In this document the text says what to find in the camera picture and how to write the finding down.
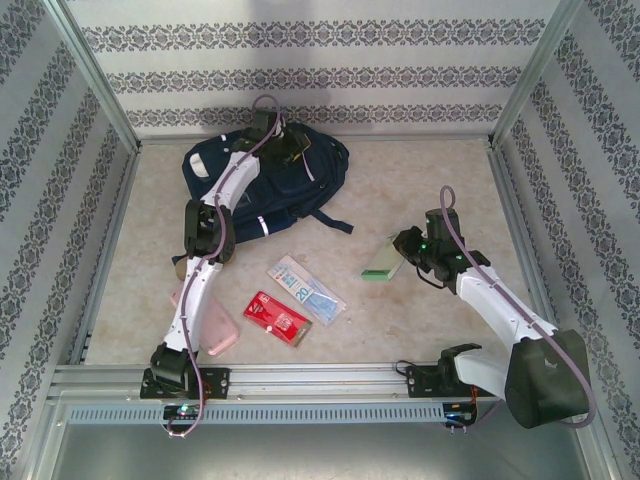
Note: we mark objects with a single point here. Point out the green notebook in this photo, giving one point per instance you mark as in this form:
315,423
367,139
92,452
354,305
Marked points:
382,265

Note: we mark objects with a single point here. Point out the controller board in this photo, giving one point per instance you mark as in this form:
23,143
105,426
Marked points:
182,411
460,417

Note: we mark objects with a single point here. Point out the aluminium frame post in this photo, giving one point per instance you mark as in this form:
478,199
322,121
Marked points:
94,75
535,75

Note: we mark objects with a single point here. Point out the grey metal panel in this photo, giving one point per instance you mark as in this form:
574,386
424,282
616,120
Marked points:
320,455

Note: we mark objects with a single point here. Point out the right controller board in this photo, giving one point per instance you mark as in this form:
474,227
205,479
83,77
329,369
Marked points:
460,417

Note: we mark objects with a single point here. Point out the navy blue backpack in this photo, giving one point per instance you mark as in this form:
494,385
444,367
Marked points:
320,170

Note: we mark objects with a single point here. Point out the aluminium mounting rail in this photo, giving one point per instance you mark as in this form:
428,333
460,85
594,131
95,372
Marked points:
320,380

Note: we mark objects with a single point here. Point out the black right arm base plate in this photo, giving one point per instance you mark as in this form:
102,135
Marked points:
420,382

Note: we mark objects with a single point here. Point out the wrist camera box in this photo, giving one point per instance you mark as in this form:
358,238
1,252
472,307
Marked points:
262,122
442,222

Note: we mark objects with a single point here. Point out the red plastic packet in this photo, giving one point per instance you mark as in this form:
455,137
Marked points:
277,317

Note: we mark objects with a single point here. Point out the aluminium side rail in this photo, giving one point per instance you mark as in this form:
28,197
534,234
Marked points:
121,200
510,200

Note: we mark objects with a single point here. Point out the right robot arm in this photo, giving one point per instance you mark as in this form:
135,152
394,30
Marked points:
505,320

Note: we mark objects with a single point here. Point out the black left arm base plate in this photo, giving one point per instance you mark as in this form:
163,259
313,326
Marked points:
215,382

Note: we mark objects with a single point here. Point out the pink pencil case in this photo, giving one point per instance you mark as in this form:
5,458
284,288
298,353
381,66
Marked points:
220,330

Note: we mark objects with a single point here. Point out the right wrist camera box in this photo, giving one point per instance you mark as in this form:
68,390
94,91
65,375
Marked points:
442,222

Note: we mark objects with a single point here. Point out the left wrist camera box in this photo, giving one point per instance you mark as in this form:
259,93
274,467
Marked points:
262,122

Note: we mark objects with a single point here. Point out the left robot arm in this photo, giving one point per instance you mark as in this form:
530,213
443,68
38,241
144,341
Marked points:
200,290

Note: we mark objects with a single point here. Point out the left controller board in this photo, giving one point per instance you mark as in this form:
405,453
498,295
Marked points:
182,411

